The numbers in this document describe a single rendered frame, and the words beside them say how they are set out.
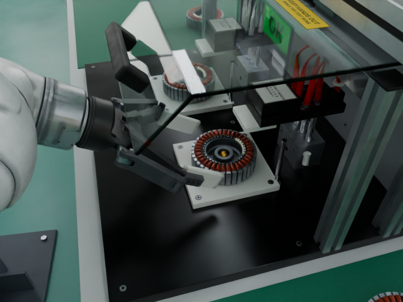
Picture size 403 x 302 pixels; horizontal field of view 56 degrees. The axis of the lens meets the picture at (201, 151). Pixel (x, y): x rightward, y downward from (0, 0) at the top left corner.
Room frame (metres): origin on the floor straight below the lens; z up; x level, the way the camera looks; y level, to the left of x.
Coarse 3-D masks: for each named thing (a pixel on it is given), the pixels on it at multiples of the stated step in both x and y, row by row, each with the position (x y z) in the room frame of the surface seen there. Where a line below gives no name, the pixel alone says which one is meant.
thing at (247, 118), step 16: (256, 96) 0.48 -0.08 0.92; (272, 96) 0.48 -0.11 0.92; (288, 96) 0.48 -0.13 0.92; (304, 96) 0.51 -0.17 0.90; (240, 112) 0.49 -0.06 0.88; (256, 112) 0.47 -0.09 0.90; (272, 112) 0.46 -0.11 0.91; (288, 112) 0.47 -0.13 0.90; (304, 112) 0.47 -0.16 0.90; (320, 112) 0.48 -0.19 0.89; (336, 112) 0.49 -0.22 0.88; (256, 128) 0.46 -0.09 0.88; (304, 128) 0.51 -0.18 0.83
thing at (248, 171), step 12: (216, 132) 0.51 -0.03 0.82; (228, 132) 0.51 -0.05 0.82; (204, 144) 0.49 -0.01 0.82; (216, 144) 0.50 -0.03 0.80; (228, 144) 0.50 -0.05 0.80; (240, 144) 0.49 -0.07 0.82; (252, 144) 0.49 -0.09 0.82; (192, 156) 0.46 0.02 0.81; (204, 156) 0.46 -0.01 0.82; (216, 156) 0.46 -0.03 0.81; (228, 156) 0.46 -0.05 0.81; (240, 156) 0.46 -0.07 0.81; (252, 156) 0.46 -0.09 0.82; (204, 168) 0.43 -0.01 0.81; (216, 168) 0.43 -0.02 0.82; (228, 168) 0.43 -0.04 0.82; (240, 168) 0.43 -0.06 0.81; (252, 168) 0.44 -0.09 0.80; (228, 180) 0.42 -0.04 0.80; (240, 180) 0.43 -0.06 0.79
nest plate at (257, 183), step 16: (176, 144) 0.52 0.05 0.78; (192, 144) 0.52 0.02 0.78; (256, 160) 0.48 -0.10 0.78; (256, 176) 0.44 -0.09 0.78; (272, 176) 0.44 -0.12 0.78; (192, 192) 0.41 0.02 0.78; (208, 192) 0.41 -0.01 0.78; (224, 192) 0.41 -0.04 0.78; (240, 192) 0.41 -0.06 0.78; (256, 192) 0.41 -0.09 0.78
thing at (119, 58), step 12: (108, 36) 0.40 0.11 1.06; (120, 36) 0.39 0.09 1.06; (132, 36) 0.42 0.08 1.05; (120, 48) 0.36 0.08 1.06; (132, 48) 0.42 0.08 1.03; (120, 60) 0.34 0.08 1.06; (120, 72) 0.32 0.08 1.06; (132, 72) 0.32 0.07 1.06; (132, 84) 0.32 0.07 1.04; (144, 84) 0.33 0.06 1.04
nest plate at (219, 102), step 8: (208, 96) 0.68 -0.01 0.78; (216, 96) 0.68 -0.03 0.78; (224, 96) 0.68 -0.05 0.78; (192, 104) 0.65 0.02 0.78; (200, 104) 0.65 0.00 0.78; (208, 104) 0.65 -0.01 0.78; (216, 104) 0.65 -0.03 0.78; (224, 104) 0.65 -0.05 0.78; (232, 104) 0.66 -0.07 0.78; (184, 112) 0.63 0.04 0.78; (192, 112) 0.63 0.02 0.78; (200, 112) 0.64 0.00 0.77
